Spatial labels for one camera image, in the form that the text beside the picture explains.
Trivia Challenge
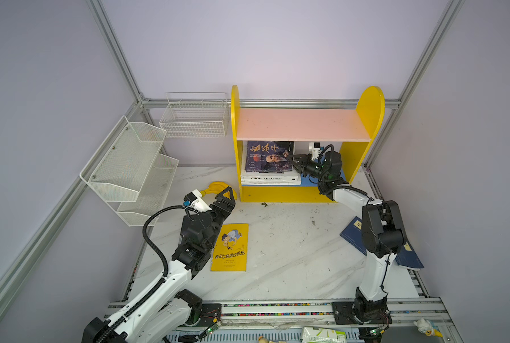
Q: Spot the white Javen Mao portfolio book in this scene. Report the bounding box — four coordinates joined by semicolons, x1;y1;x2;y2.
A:
241;180;302;187

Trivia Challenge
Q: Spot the dark purple portrait book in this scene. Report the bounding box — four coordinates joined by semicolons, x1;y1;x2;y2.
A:
244;141;294;173

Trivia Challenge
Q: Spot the yellow paperback book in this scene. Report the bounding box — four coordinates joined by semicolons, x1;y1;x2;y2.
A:
211;224;249;272

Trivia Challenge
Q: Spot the white Chokladfabriken book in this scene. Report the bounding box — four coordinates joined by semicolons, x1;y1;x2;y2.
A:
240;142;301;181

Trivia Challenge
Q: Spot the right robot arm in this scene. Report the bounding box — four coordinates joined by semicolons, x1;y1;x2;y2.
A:
287;145;407;323

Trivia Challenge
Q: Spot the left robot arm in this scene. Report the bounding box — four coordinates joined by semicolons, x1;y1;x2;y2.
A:
82;182;236;342

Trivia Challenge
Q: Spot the yellow banana bunch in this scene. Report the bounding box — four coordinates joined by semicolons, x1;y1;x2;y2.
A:
201;182;238;200

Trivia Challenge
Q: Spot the blue book yellow label near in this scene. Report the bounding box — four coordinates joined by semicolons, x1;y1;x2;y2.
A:
340;217;366;255

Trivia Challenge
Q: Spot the blue book yellow label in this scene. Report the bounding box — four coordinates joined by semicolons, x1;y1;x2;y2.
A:
395;242;424;271
340;217;366;255

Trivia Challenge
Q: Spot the white mesh two-tier rack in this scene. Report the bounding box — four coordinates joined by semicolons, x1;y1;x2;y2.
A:
79;117;179;227

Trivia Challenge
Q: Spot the blue book yellow label far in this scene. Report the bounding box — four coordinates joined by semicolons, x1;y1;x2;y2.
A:
395;242;424;271

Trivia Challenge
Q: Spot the white green carton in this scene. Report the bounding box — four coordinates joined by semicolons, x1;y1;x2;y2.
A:
302;327;347;343

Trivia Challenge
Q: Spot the small toy figure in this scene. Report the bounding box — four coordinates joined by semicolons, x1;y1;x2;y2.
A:
413;318;443;337

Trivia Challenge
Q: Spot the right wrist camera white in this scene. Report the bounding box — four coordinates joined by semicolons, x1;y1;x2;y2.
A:
309;142;322;163

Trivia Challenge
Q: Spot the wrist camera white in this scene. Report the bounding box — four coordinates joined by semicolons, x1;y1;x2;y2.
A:
309;142;322;163
183;190;211;212

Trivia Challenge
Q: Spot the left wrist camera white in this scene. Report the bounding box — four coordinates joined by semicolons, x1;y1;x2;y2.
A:
183;190;211;212

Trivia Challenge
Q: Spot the black corrugated cable left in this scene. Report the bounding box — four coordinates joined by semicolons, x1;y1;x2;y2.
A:
93;204;196;343

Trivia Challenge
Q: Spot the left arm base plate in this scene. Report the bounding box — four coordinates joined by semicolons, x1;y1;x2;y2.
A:
185;303;222;327

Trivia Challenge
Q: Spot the white wire basket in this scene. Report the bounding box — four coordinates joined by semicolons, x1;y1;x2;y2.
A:
159;92;230;139

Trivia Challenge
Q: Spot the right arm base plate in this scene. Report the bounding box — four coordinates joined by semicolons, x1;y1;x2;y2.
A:
332;298;392;325

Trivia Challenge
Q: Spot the aluminium front rail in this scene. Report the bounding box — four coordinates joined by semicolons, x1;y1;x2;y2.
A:
100;296;457;343

